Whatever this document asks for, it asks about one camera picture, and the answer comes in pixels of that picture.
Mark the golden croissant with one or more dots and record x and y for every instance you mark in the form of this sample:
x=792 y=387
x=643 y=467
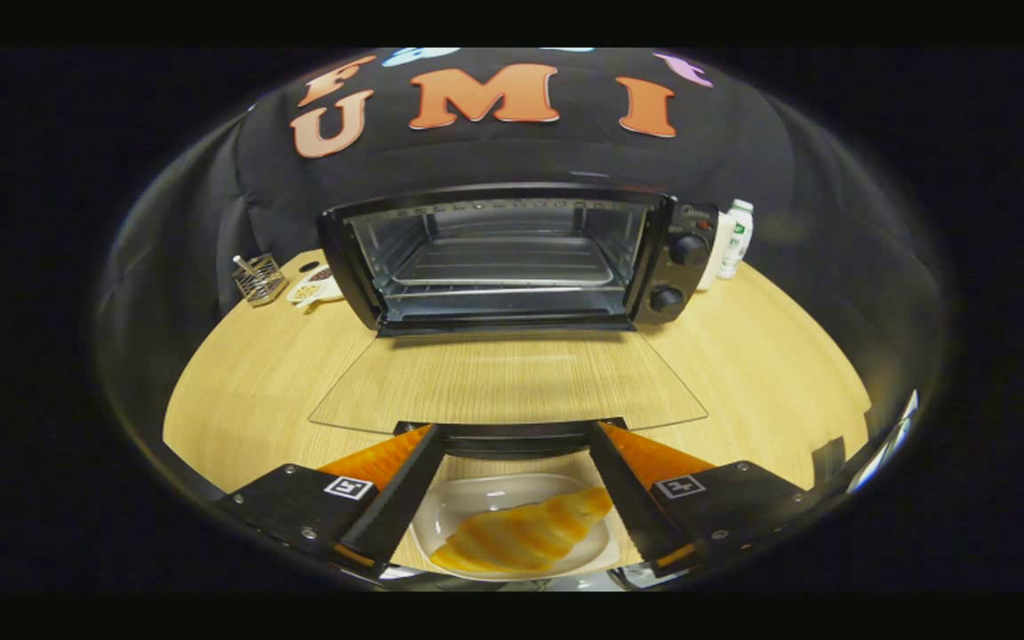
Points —
x=521 y=533

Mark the white bottle green label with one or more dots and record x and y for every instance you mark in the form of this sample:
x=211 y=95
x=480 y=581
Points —
x=737 y=240

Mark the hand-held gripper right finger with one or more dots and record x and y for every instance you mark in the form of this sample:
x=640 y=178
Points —
x=623 y=498

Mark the white pop-up toaster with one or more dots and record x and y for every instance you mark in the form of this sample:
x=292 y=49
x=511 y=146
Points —
x=712 y=258

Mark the black backdrop cloth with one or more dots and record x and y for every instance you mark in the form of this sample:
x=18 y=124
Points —
x=476 y=151

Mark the small white patterned dish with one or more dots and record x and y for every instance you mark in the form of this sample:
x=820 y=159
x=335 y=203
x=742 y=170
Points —
x=312 y=292

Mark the black toaster oven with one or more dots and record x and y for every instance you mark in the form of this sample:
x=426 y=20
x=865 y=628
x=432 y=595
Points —
x=659 y=267

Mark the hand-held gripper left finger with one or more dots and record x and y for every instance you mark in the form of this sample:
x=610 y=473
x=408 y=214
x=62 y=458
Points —
x=405 y=502

